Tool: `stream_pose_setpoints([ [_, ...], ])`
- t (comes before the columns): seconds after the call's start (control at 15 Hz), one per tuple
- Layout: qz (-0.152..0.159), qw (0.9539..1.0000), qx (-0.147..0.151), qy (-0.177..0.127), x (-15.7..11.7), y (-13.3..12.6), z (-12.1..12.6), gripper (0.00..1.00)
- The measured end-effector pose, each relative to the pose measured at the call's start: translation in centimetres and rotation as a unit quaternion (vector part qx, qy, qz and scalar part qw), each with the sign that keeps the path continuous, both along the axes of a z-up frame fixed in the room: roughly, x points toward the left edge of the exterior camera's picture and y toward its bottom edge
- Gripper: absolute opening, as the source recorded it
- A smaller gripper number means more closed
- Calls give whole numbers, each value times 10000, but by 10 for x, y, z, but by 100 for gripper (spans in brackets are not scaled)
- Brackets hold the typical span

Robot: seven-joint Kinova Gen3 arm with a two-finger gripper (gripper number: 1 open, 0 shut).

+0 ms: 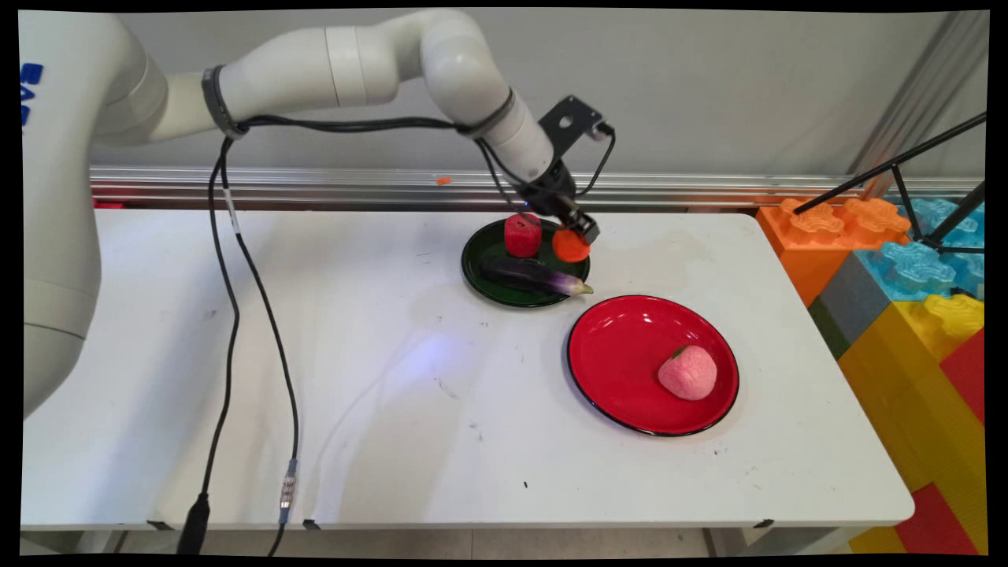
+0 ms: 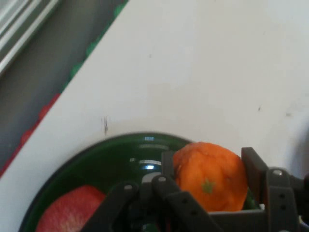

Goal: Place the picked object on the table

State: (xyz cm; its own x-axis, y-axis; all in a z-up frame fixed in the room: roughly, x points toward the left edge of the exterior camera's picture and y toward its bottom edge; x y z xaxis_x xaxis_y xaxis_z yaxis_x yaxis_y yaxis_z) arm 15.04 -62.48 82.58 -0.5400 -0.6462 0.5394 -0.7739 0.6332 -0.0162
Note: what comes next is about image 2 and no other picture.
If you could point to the red studded building block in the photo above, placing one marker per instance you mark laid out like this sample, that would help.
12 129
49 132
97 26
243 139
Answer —
29 133

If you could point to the red toy apple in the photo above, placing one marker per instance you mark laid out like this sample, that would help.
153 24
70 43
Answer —
70 210

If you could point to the orange toy tangerine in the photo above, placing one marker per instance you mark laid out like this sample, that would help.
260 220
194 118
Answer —
212 169

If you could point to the dark green round plate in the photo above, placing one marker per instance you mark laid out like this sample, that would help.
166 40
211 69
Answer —
108 164

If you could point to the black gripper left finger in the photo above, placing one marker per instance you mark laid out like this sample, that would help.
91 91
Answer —
144 207

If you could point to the green studded building block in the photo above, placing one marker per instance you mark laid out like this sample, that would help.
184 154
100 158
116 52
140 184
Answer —
93 46

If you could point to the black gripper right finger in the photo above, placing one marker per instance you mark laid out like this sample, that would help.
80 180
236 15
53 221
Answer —
280 198

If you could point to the aluminium wall rail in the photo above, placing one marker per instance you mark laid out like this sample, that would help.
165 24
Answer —
21 26

